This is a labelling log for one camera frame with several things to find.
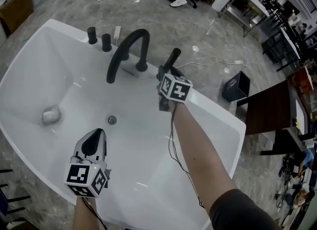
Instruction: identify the white top black frame table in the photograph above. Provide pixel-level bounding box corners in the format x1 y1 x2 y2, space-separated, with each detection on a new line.
261 24 302 72

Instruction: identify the person's left forearm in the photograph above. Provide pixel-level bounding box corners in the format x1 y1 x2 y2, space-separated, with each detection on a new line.
75 194 103 230

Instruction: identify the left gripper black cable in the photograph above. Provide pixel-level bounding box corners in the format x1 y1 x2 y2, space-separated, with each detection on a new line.
83 196 108 230

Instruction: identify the black curved faucet spout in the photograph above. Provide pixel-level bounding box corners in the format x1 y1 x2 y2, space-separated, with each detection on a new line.
106 28 151 84

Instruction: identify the black shower handle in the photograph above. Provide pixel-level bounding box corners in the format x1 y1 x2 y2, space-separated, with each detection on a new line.
163 48 182 72

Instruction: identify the wooden cabinet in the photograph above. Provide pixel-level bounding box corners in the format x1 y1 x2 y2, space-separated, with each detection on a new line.
287 66 317 93

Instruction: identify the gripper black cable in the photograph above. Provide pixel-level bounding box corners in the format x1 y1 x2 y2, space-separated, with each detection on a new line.
83 196 108 230
167 101 207 209

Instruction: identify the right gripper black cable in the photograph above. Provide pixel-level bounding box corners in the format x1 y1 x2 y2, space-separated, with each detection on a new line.
167 101 207 209

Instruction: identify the white floor cable with adapter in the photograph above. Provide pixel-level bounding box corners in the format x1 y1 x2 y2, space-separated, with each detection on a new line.
177 57 259 70

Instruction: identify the metal rack table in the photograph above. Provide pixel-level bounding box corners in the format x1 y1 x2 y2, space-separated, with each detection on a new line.
219 0 271 38

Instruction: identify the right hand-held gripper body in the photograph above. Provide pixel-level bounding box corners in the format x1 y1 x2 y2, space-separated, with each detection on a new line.
156 73 194 112

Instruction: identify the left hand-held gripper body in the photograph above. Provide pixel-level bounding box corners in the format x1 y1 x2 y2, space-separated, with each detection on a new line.
63 155 112 198

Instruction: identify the black trash bin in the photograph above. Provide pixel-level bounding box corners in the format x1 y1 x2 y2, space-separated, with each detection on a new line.
221 70 251 103

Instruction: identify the cardboard box with black handle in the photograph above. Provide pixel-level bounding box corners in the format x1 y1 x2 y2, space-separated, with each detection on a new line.
0 0 34 35

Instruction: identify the person's right forearm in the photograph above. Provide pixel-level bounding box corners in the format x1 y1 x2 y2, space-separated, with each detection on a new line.
170 100 239 216

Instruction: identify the white bathtub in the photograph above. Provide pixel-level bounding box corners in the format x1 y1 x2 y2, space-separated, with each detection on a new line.
0 18 247 230

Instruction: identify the person's dark grey shirt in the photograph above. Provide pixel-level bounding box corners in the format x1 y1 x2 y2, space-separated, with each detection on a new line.
209 188 282 230

